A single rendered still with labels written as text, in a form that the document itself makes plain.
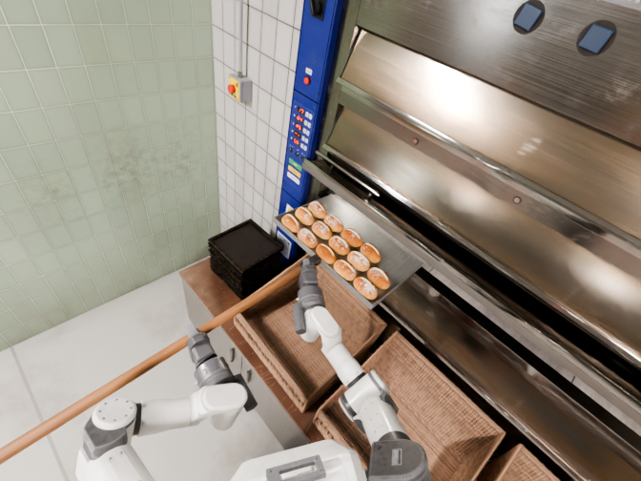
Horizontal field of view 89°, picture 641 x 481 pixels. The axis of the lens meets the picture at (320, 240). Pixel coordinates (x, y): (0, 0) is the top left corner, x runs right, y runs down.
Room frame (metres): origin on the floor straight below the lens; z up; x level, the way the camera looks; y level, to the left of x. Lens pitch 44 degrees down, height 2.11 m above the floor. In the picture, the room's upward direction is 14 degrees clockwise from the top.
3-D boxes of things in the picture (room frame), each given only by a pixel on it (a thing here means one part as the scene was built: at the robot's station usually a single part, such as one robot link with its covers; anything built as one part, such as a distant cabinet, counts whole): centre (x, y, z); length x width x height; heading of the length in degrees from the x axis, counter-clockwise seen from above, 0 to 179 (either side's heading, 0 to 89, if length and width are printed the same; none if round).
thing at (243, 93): (1.60, 0.57, 1.46); 0.10 x 0.07 x 0.10; 54
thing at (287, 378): (0.87, -0.04, 0.72); 0.56 x 0.49 x 0.28; 53
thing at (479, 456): (0.52, -0.52, 0.72); 0.56 x 0.49 x 0.28; 53
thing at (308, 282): (0.71, 0.00, 1.19); 0.12 x 0.10 x 0.13; 19
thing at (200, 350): (0.38, 0.23, 1.19); 0.12 x 0.10 x 0.13; 47
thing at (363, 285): (0.78, -0.20, 1.21); 0.10 x 0.07 x 0.05; 55
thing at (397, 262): (1.01, -0.11, 1.19); 0.55 x 0.36 x 0.03; 54
